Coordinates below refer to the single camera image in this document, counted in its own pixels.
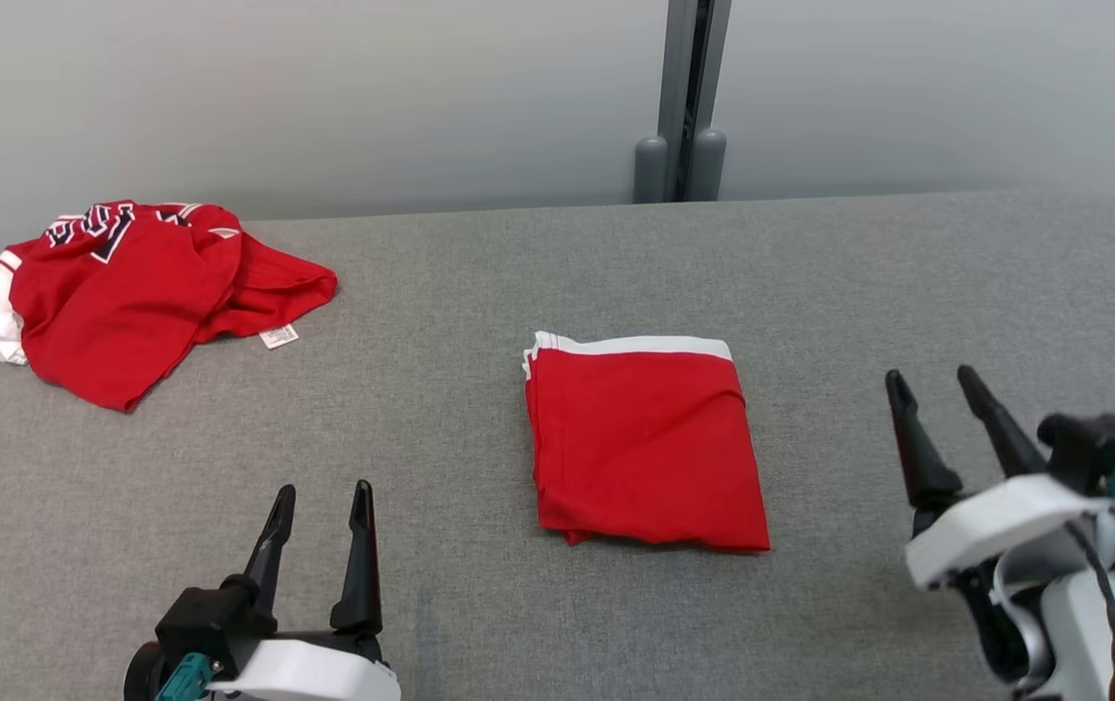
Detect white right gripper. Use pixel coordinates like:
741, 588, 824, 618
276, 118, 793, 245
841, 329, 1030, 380
884, 364, 1115, 591

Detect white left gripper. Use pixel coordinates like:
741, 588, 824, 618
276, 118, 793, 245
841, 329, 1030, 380
208, 478, 403, 701

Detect red shorts with white stripe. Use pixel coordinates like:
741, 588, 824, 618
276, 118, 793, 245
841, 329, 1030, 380
521, 330, 773, 555

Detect red basketball jersey white sleeves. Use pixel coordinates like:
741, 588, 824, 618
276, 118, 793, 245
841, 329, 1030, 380
0, 200, 340, 413

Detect left arm black cable teal plug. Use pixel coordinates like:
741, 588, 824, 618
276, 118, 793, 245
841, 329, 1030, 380
154, 651, 215, 701

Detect grey cylindrical post foot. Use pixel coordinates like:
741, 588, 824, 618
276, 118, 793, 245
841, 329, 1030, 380
690, 127, 729, 203
632, 135, 671, 205

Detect grey vertical partition post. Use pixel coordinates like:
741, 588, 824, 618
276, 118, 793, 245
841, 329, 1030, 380
656, 0, 734, 203

